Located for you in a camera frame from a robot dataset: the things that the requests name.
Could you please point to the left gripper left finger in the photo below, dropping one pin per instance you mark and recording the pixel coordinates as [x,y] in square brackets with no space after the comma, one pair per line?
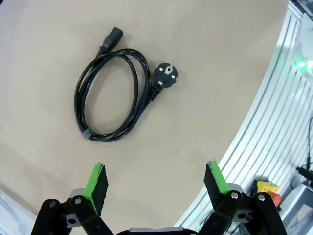
[95,191]

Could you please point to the clear plastic storage container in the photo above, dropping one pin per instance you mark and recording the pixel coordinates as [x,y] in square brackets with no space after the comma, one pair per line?
[9,215]

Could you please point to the aluminium frame rail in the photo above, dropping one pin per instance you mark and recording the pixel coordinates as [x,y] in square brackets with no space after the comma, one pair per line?
[269,134]

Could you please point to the grey control box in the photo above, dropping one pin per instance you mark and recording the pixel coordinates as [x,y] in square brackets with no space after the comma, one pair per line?
[298,208]

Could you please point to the yellow red emergency stop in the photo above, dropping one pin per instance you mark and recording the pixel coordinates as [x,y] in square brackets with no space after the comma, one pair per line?
[265,187]

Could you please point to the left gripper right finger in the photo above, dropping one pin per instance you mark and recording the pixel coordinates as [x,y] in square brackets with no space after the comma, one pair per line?
[216,188]

